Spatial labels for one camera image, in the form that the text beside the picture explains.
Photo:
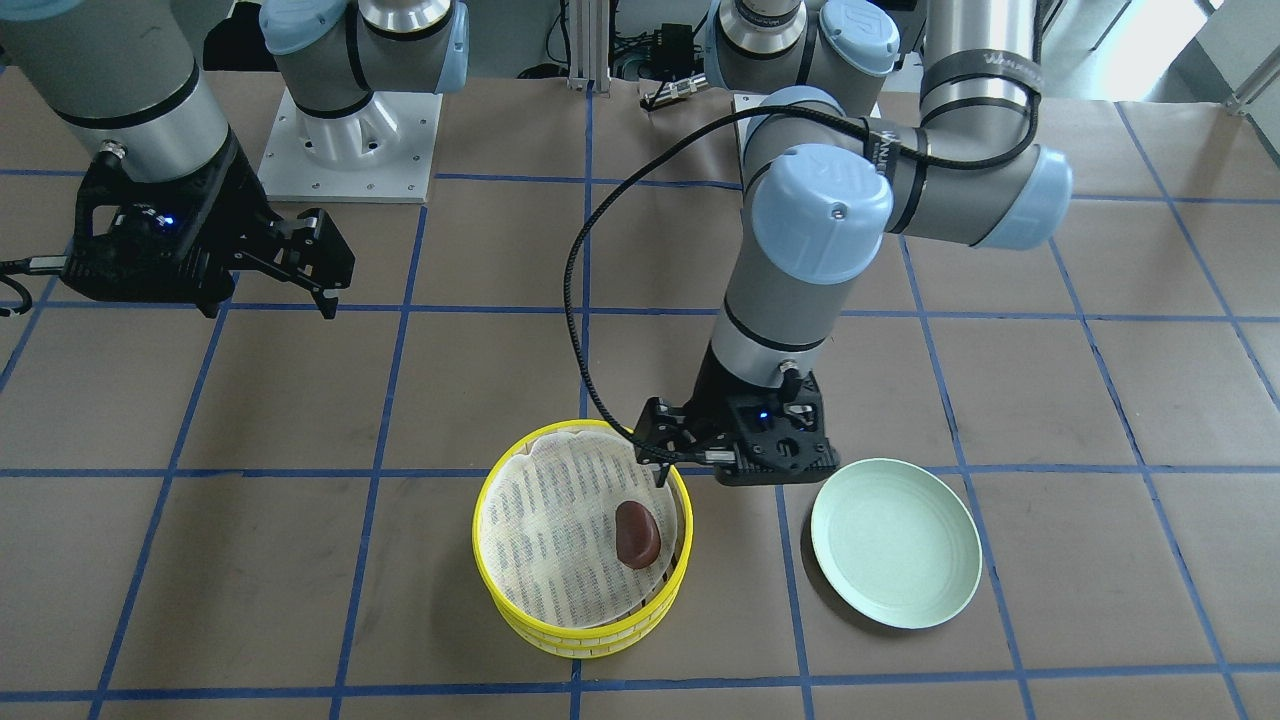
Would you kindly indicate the brown steamed bun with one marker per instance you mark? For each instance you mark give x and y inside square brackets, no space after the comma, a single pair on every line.
[636,535]

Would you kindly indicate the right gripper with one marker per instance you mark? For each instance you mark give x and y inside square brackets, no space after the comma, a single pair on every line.
[232,212]

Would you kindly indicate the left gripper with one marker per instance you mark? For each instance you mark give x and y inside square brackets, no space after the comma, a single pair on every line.
[712,392]

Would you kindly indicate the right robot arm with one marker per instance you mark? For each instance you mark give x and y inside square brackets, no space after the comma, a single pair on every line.
[125,71]

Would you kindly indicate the yellow steamer layer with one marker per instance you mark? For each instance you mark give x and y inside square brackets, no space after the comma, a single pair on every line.
[543,531]
[594,642]

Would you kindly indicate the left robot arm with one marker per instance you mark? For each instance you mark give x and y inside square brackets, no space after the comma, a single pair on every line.
[825,181]

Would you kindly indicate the light green plate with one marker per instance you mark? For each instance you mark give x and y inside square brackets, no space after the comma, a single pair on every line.
[896,543]

